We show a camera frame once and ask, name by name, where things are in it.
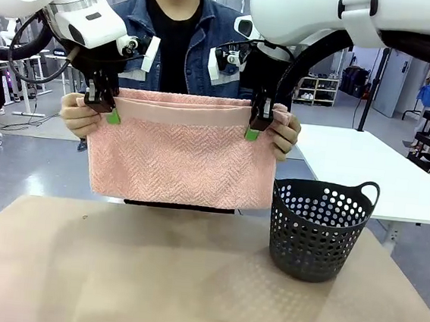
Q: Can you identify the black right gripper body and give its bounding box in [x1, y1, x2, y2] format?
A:
[240, 44, 291, 98]

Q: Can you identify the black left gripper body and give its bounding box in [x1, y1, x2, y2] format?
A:
[57, 35, 127, 83]

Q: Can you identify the pink towel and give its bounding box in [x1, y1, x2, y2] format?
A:
[67, 82, 293, 216]

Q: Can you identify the person's right hand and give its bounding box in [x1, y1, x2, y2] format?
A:
[58, 92, 104, 140]

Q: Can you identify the person's left hand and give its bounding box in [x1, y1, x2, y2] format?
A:
[268, 114, 303, 163]

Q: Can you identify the white shoe shelf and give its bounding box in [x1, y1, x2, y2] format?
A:
[292, 73, 341, 108]

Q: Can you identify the white standing desk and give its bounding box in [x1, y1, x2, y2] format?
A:
[10, 49, 57, 119]

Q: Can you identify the person in denim jacket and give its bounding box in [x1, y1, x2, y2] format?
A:
[68, 0, 303, 220]

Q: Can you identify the black suitcase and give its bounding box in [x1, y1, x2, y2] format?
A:
[339, 64, 372, 100]

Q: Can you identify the black stand pole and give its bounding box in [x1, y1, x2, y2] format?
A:
[353, 45, 388, 134]

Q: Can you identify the white table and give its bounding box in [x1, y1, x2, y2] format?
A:
[285, 122, 430, 253]

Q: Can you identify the black perforated plastic basket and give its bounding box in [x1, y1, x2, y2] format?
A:
[263, 172, 382, 289]

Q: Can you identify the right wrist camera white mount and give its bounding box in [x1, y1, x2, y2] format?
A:
[206, 41, 252, 85]

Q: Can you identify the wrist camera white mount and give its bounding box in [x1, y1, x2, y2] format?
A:
[118, 32, 162, 75]
[206, 41, 252, 85]

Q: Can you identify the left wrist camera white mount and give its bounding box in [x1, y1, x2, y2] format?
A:
[118, 32, 162, 75]

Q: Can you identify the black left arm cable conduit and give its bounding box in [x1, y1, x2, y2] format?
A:
[0, 6, 77, 88]

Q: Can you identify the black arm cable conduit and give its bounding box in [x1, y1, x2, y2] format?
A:
[276, 20, 430, 114]
[0, 6, 77, 88]

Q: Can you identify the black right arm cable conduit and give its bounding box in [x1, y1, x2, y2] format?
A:
[276, 20, 430, 114]

